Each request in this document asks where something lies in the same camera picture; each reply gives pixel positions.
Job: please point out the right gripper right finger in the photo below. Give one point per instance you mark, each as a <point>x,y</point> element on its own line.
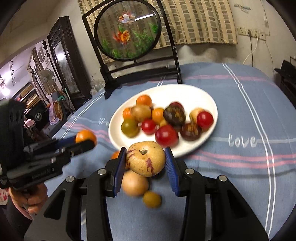
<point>231,216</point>

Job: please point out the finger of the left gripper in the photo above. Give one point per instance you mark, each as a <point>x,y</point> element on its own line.
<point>49,145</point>
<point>56,160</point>

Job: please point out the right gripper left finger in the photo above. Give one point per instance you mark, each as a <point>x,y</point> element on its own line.
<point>60,217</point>

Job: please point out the small red fruit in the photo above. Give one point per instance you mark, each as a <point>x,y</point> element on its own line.
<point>205,119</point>

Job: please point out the dark passion fruit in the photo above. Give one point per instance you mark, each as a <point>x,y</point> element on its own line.
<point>174,115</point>
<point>190,131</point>

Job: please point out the left hand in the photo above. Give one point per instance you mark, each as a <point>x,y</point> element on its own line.
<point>33,202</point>

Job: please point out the dark wooden cabinet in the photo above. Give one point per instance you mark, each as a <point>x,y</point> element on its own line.
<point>68,62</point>

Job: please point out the green tomato on plate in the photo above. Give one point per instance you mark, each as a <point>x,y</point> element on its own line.
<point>130,128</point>

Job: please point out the pale yellow round fruit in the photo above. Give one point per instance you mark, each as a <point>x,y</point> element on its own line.
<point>134,184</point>

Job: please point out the small yellow-green fruit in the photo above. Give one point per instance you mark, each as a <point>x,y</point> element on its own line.
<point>152,199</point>

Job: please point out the small red plum on plate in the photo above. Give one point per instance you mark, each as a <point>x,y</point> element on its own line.
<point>149,127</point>

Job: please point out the orange on plate back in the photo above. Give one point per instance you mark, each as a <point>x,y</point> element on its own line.
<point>144,100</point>

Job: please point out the dark passion fruit on plate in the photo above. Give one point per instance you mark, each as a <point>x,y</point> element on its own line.
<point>190,131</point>

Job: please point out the small orange on plate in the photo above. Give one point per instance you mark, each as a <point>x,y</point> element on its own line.
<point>157,115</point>

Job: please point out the small yellow fruit on plate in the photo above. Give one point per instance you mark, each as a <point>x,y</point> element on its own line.
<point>163,123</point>

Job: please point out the pale yellow fruit on plate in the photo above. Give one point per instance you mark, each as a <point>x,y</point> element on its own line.
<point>194,113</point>

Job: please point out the red plum on plate back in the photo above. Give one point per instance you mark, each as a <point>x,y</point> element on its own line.
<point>177,104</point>

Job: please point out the round goldfish screen on stand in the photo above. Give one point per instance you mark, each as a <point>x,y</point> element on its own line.
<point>121,34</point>

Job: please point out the white oval plate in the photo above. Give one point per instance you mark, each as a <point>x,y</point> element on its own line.
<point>190,97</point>

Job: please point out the beige checked curtain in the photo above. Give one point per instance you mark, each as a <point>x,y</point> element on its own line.
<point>192,22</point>

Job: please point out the wall power strip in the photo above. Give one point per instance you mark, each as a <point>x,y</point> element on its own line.
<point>254,33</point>

